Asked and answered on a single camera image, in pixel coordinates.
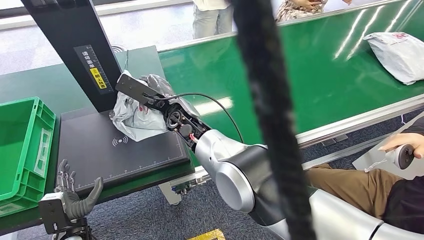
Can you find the person in pale shirt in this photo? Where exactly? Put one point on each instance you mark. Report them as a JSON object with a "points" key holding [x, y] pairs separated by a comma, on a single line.
{"points": [[212, 20]]}

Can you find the white courier bag red print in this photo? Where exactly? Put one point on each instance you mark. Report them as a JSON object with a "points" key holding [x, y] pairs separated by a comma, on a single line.
{"points": [[139, 122]]}

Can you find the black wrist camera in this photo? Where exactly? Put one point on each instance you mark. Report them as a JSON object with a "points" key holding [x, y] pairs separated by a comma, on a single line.
{"points": [[136, 87], [53, 212]]}

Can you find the white board panel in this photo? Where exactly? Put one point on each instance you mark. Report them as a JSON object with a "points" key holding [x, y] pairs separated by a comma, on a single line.
{"points": [[374, 152]]}

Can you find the yellow black label sticker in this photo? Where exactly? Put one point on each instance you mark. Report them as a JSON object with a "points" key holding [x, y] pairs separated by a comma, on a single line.
{"points": [[97, 76]]}

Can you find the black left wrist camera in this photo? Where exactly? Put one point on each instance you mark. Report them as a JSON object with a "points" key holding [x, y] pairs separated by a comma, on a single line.
{"points": [[53, 212]]}

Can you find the yellow floor tape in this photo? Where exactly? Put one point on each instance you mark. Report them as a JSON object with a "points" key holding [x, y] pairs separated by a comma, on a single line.
{"points": [[208, 236]]}

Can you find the green plastic crate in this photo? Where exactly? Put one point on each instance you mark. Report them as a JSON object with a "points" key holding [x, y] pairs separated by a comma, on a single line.
{"points": [[16, 139]]}

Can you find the person in patterned clothing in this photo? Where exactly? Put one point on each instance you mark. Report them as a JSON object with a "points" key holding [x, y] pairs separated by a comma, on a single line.
{"points": [[294, 10]]}

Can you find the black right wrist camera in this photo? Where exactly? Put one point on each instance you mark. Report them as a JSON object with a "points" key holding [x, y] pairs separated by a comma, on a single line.
{"points": [[136, 87]]}

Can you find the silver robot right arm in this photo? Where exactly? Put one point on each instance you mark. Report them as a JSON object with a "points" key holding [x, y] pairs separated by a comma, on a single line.
{"points": [[232, 185]]}

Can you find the person in chair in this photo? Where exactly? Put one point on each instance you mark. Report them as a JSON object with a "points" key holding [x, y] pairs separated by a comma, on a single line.
{"points": [[348, 188]]}

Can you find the black inbound scanner machine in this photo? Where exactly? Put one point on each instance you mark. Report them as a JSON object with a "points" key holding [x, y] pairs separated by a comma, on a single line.
{"points": [[99, 165]]}

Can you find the black white handheld controller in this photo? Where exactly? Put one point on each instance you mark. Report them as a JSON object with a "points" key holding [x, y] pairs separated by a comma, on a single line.
{"points": [[405, 157]]}

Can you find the wide white courier bag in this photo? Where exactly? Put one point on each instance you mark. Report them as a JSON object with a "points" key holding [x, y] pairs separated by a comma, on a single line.
{"points": [[397, 56]]}

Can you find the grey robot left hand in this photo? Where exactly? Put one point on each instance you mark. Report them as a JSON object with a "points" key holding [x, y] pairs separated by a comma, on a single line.
{"points": [[78, 207]]}

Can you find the person's hand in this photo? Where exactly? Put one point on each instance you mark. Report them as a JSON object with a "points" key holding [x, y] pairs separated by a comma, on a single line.
{"points": [[404, 140]]}

